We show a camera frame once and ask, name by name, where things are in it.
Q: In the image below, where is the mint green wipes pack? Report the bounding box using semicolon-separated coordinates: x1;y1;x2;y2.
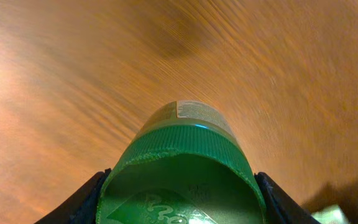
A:
311;205;350;224

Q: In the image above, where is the green lid jar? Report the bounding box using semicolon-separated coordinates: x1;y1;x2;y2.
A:
96;100;268;224

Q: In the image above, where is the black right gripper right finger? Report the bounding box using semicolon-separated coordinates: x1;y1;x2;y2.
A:
254;172;319;224

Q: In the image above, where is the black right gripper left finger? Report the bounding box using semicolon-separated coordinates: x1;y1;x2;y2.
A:
35;169;111;224

